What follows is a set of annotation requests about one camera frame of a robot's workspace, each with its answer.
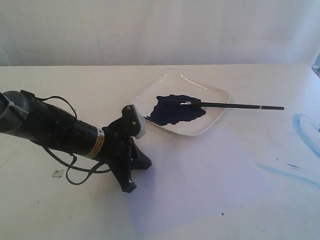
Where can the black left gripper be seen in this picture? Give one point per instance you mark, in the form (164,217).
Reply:
(123,155)

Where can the black paintbrush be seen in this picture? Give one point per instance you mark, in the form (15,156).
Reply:
(224,105)

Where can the white paper sheet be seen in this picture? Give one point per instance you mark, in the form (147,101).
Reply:
(192,178)

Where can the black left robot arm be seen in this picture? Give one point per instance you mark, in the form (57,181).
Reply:
(74,143)

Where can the small clear tape scrap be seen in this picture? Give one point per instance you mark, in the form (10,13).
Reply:
(58,173)

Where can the white square plate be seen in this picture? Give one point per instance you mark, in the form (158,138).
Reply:
(159,104)

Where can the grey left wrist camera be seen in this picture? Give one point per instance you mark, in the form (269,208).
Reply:
(133,122)

